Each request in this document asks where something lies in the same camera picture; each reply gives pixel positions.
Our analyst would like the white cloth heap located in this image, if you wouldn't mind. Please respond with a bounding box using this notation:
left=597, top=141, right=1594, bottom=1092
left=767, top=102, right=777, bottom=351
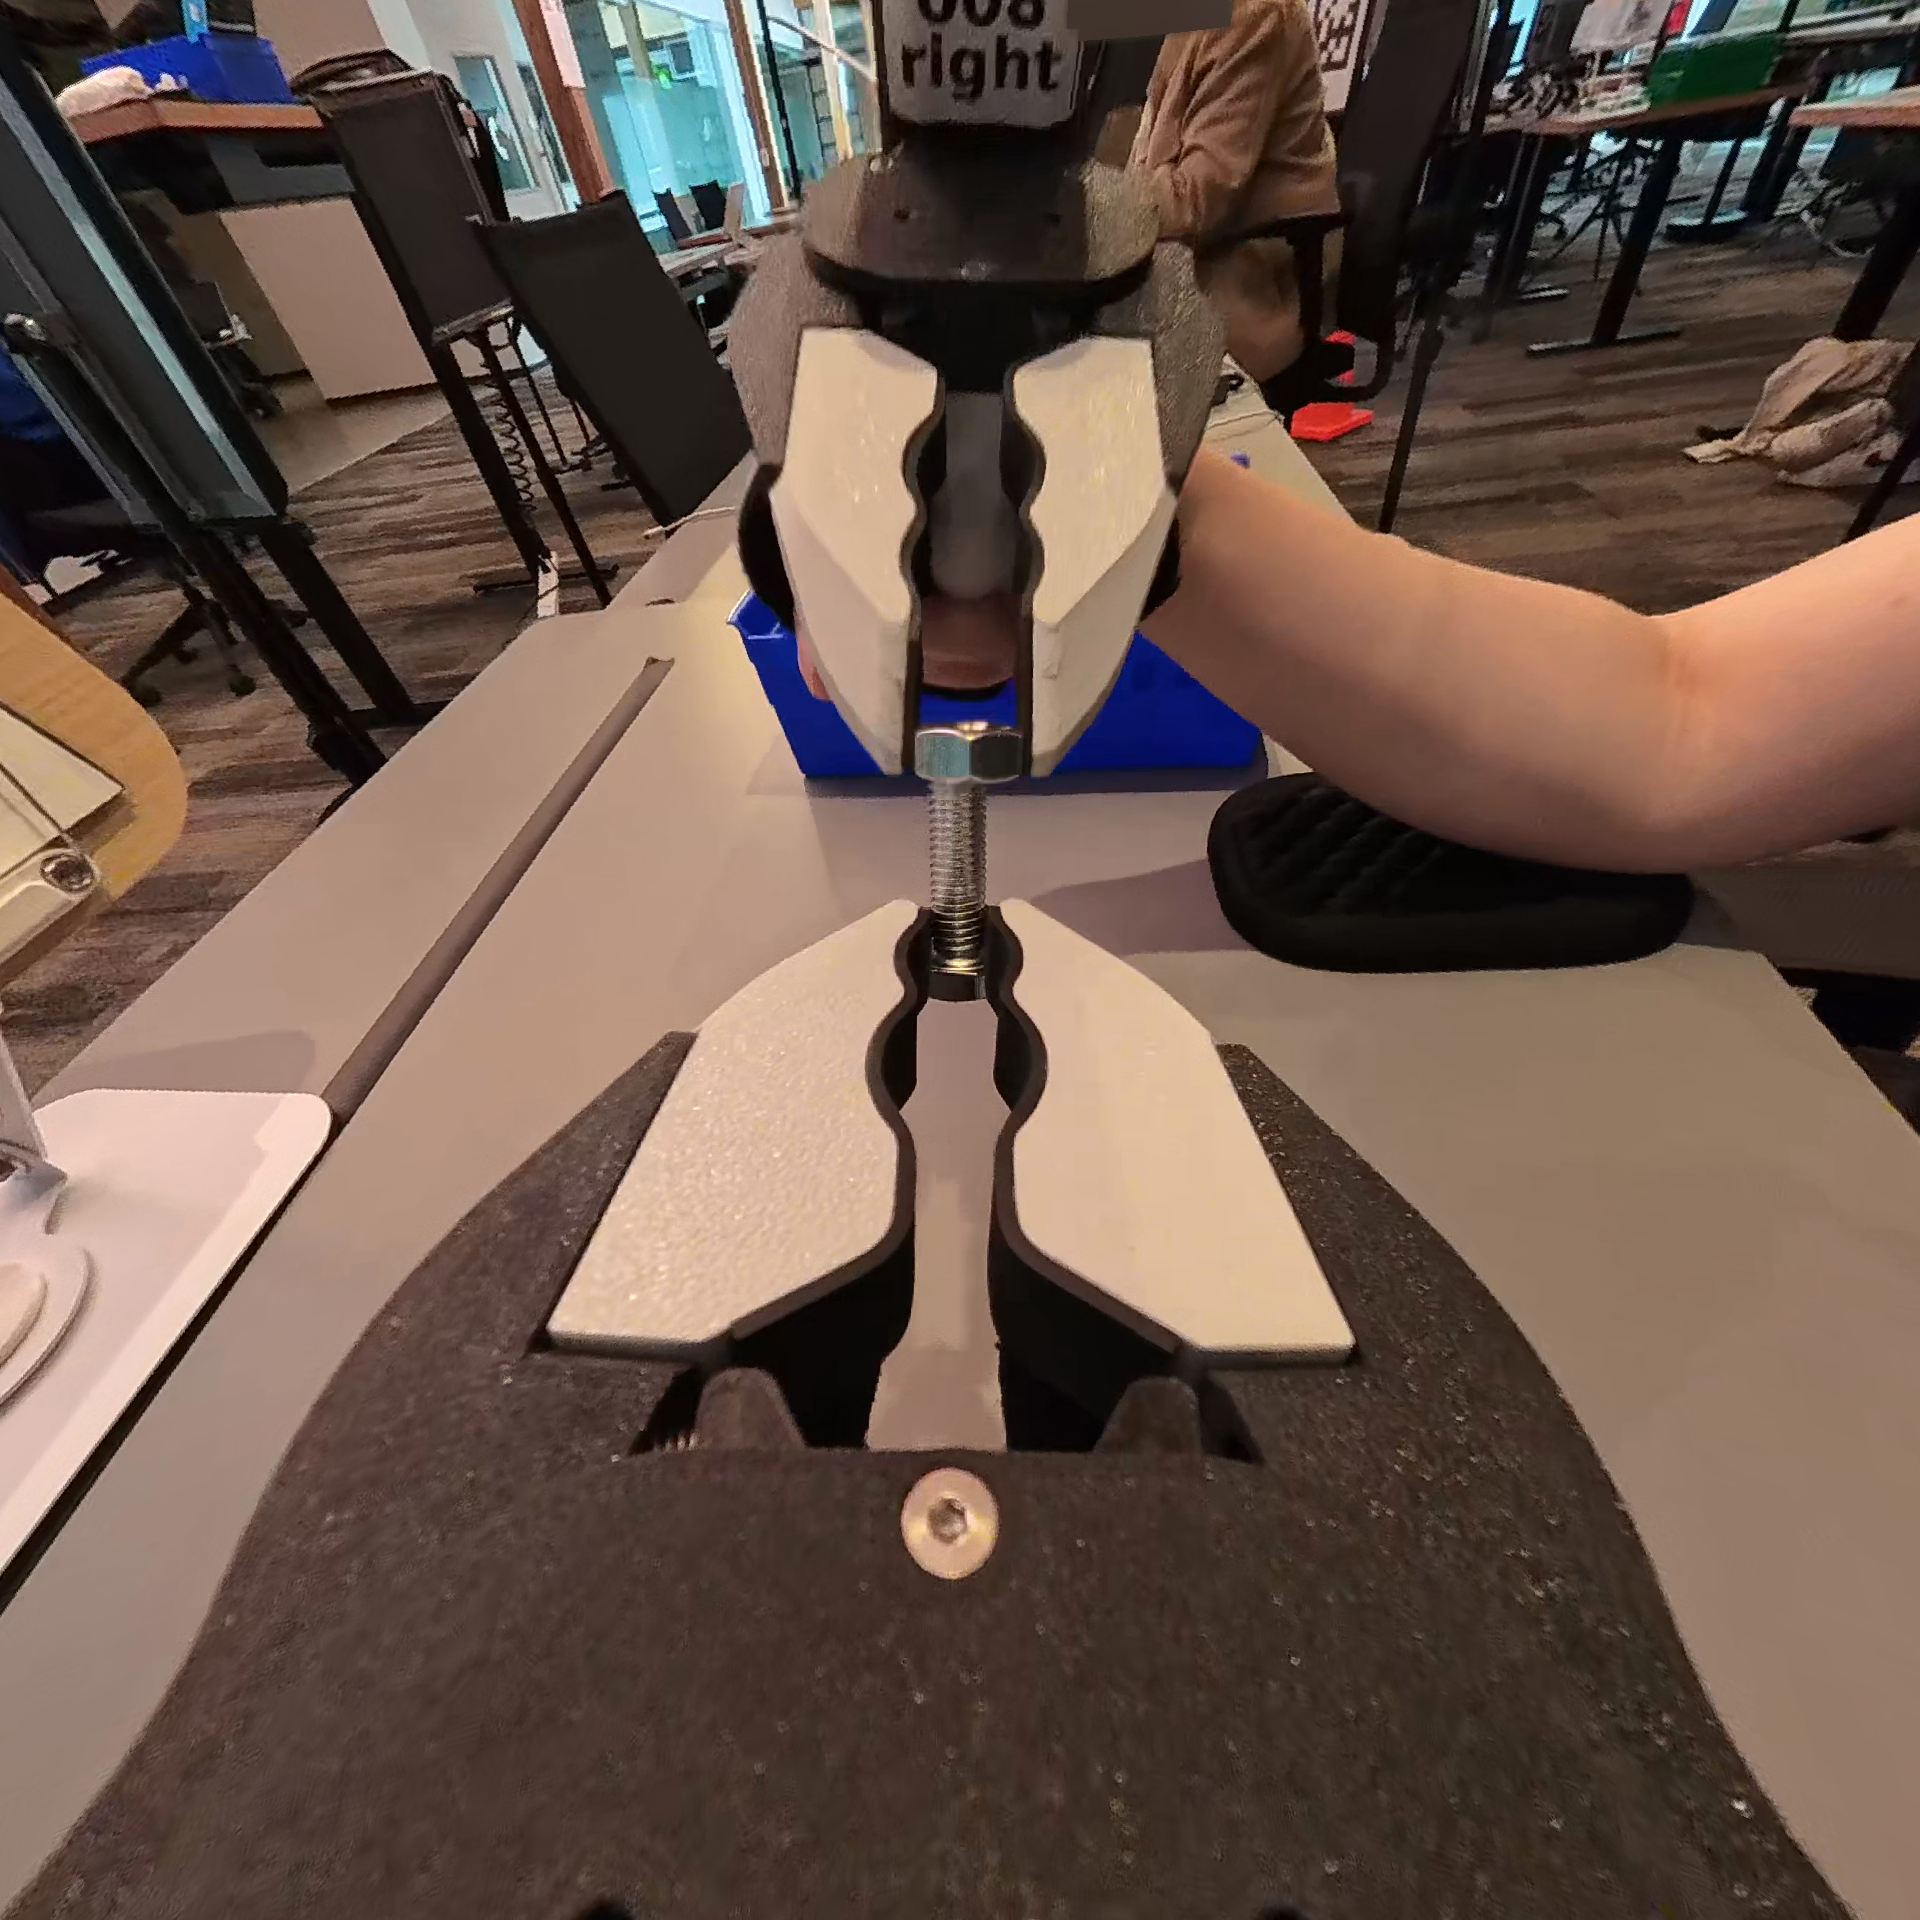
left=1682, top=336, right=1920, bottom=491

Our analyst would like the black panel stand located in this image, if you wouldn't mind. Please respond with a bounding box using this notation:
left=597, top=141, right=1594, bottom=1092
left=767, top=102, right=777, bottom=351
left=321, top=65, right=618, bottom=602
left=476, top=189, right=754, bottom=526

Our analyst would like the wooden backboard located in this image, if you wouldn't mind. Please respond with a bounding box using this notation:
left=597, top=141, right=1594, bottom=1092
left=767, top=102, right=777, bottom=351
left=0, top=577, right=188, bottom=979

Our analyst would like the dark framed panel on stand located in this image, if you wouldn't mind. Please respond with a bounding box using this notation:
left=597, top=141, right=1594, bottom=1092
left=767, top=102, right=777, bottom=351
left=0, top=65, right=439, bottom=781

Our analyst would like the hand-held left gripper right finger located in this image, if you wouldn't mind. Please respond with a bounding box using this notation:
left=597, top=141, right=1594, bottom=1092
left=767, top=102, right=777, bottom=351
left=989, top=899, right=1361, bottom=1374

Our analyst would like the black coiled cable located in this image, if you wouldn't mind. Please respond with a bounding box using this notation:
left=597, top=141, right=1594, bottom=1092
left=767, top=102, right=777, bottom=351
left=487, top=320, right=545, bottom=517

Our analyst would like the red floor object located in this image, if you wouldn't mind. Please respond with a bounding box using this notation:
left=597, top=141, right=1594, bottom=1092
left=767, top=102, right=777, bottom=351
left=1291, top=333, right=1376, bottom=441

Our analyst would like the person's right forearm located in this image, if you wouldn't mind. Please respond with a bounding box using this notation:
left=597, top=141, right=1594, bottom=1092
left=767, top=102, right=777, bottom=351
left=1149, top=446, right=1920, bottom=876

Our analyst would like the wooden top office desk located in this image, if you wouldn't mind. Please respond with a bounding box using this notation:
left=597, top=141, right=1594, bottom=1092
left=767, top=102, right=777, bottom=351
left=67, top=95, right=451, bottom=405

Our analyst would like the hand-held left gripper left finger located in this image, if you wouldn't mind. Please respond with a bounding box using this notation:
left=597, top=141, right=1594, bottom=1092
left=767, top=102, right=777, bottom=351
left=545, top=899, right=926, bottom=1374

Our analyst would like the blue plastic bin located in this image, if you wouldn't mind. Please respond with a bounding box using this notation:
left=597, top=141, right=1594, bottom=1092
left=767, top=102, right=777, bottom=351
left=728, top=589, right=1269, bottom=781

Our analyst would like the small blue bin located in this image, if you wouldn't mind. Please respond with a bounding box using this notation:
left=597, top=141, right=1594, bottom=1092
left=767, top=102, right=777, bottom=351
left=82, top=27, right=298, bottom=107

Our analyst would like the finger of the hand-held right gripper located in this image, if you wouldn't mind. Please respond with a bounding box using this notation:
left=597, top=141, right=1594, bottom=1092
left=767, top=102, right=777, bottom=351
left=1004, top=331, right=1182, bottom=781
left=767, top=326, right=948, bottom=781

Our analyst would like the person's right hand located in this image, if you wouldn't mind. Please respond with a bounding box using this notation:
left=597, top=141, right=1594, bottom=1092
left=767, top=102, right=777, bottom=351
left=915, top=589, right=1025, bottom=696

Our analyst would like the steel hex bolt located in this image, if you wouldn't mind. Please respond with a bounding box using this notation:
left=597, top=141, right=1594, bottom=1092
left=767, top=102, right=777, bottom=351
left=913, top=722, right=1031, bottom=968

